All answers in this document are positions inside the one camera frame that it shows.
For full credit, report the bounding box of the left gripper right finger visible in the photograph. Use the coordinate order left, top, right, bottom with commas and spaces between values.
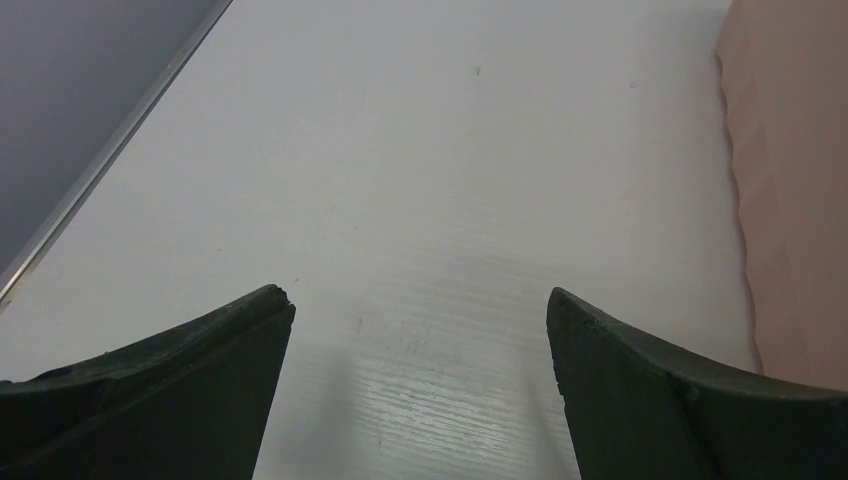
546, 288, 847, 479

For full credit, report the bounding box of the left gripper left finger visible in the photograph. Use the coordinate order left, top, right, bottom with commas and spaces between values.
1, 285, 296, 479

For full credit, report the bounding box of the pink plastic bin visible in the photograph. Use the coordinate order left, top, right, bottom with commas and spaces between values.
717, 1, 847, 390

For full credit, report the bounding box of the aluminium left side rail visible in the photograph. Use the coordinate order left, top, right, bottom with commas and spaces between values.
1, 1, 228, 304

